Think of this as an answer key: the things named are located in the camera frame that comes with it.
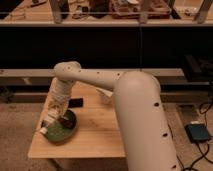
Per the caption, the brown bottle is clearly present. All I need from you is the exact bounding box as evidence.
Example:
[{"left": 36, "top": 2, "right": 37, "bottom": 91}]
[{"left": 59, "top": 118, "right": 74, "bottom": 129}]

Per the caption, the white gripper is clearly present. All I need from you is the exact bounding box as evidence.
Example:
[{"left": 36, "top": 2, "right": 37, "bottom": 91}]
[{"left": 40, "top": 108, "right": 62, "bottom": 135}]

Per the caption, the background workbench shelf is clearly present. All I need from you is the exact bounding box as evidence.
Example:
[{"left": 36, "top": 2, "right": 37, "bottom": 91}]
[{"left": 0, "top": 0, "right": 213, "bottom": 27}]

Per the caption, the black rectangular block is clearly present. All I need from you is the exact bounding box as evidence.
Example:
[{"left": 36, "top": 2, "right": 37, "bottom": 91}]
[{"left": 68, "top": 98, "right": 84, "bottom": 108}]

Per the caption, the wooden table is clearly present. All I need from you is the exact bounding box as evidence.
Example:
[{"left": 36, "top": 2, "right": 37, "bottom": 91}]
[{"left": 28, "top": 82, "right": 125, "bottom": 159}]

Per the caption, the blue foot pedal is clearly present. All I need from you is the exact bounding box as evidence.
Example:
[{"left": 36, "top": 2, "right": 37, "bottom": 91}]
[{"left": 185, "top": 124, "right": 211, "bottom": 143}]

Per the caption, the black cable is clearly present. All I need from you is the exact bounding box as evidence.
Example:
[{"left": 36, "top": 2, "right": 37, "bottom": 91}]
[{"left": 181, "top": 89, "right": 213, "bottom": 171}]

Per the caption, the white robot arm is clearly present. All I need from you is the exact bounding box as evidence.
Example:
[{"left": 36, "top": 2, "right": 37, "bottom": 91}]
[{"left": 40, "top": 61, "right": 181, "bottom": 171}]

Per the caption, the green ceramic bowl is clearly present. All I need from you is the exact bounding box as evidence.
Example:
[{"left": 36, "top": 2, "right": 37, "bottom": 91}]
[{"left": 42, "top": 109, "right": 77, "bottom": 143}]

